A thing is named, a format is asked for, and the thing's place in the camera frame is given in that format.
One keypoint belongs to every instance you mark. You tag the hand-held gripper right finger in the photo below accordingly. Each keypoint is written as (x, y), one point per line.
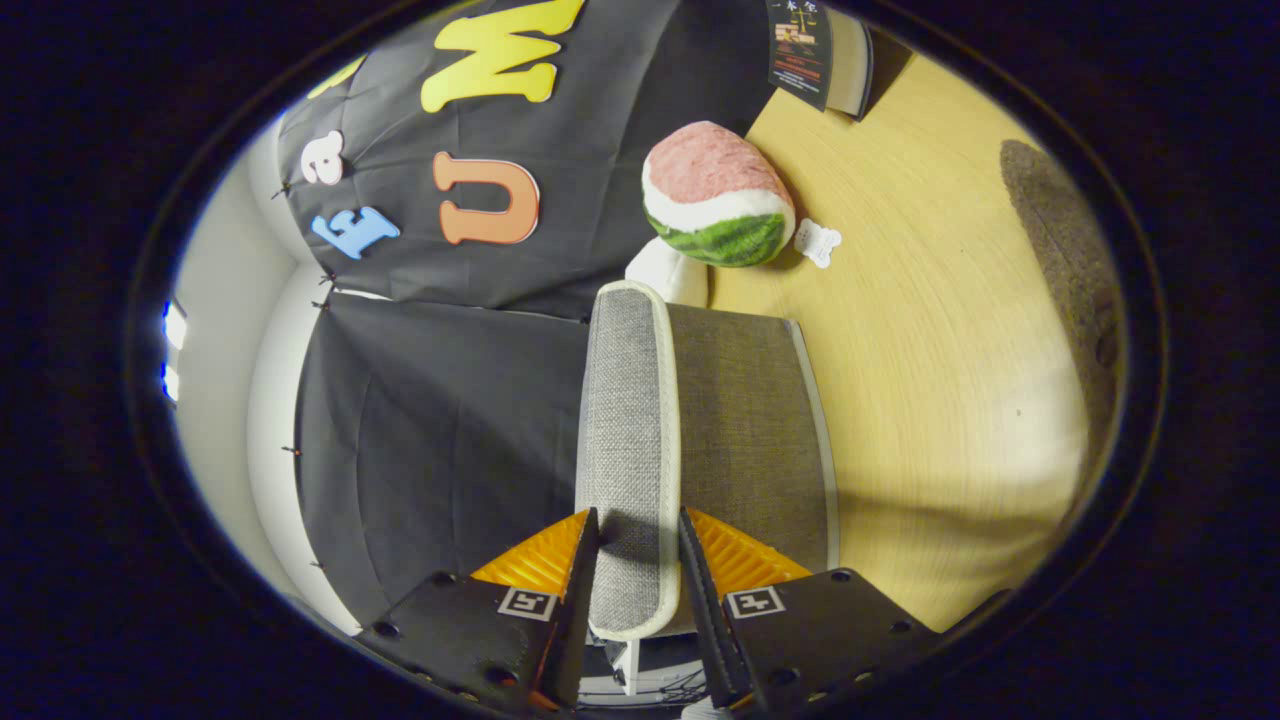
(705, 620)

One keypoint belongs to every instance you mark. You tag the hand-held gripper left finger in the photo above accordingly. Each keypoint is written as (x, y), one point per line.
(578, 640)

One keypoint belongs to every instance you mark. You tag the grey fabric storage box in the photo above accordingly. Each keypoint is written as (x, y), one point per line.
(740, 420)

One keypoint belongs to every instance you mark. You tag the brown fuzzy slipper shoe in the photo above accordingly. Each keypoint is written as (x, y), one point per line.
(1060, 250)

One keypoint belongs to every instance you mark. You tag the black backdrop cloth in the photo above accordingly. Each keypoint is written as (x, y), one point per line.
(430, 430)

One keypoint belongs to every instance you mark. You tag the white plush toy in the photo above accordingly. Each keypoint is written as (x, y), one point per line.
(670, 275)

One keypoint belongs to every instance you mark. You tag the row of black clips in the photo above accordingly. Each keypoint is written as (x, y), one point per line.
(325, 277)

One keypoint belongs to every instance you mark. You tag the watermelon slice plush toy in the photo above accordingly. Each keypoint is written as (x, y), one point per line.
(715, 170)

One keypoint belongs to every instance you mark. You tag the black cover book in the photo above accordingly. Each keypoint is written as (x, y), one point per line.
(800, 50)

